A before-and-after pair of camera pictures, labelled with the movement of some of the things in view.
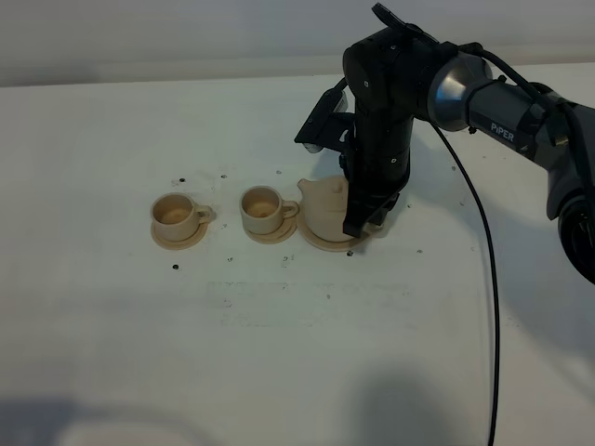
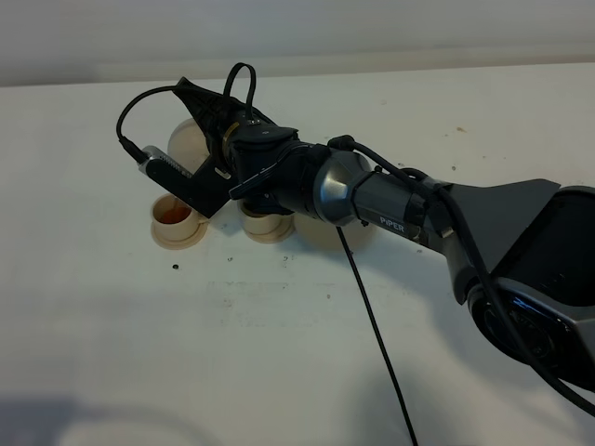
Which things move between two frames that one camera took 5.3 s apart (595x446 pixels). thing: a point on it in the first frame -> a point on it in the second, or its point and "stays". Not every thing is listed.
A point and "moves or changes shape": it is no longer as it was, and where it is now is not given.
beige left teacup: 177,217 stays
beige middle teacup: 263,209 stays
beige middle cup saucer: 287,228 stays
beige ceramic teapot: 324,208 moves or changes shape
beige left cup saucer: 184,243 stays
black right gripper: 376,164 -> 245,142
